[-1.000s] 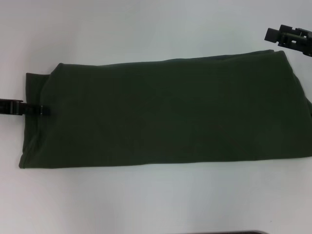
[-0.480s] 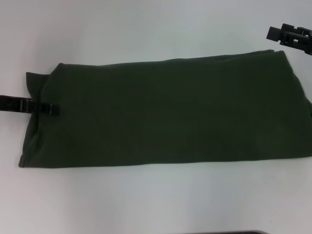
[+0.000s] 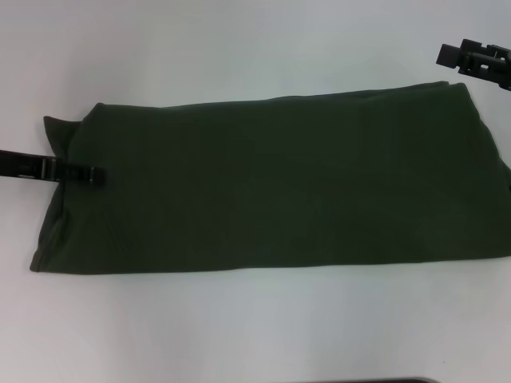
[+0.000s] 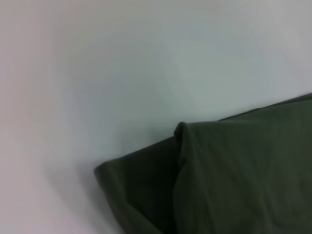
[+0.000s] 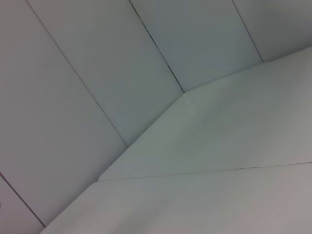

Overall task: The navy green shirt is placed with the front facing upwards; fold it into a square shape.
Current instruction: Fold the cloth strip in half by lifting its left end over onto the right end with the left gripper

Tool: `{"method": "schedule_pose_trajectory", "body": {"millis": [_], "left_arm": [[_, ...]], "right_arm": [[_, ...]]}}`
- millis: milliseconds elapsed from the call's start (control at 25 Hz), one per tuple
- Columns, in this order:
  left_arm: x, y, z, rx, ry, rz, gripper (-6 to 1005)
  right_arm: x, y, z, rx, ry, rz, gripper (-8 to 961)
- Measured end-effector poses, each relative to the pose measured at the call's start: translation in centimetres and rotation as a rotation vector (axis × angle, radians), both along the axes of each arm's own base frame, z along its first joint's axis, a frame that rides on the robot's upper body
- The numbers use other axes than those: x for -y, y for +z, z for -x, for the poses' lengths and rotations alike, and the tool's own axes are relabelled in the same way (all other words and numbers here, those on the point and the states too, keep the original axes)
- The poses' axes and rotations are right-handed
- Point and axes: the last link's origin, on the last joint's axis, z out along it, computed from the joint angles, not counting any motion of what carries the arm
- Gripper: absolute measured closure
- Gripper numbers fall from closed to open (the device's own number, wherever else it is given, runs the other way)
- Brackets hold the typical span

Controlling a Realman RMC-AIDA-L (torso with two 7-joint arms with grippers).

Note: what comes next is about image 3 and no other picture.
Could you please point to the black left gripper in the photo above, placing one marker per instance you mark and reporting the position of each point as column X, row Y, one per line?
column 26, row 165

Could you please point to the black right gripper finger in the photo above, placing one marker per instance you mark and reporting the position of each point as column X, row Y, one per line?
column 497, row 77
column 467, row 54

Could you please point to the dark green FREE! t-shirt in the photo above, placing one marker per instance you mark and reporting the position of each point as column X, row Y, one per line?
column 279, row 179

